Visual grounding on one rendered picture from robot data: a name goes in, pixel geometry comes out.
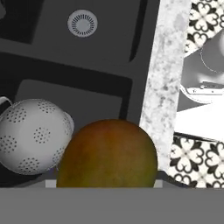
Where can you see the white perforated colander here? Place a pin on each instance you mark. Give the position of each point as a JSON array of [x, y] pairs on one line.
[[32, 137]]

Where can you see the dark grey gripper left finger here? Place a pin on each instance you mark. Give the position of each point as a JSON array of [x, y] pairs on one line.
[[50, 183]]

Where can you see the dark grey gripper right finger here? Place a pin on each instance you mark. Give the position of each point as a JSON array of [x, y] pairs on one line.
[[163, 183]]

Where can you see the orange green mango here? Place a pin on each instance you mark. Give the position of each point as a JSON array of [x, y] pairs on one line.
[[108, 154]]

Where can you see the round grey sink drain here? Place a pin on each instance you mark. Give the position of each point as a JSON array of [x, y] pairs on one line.
[[82, 23]]

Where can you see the dark grey sink basin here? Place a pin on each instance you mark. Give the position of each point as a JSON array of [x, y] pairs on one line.
[[99, 61]]

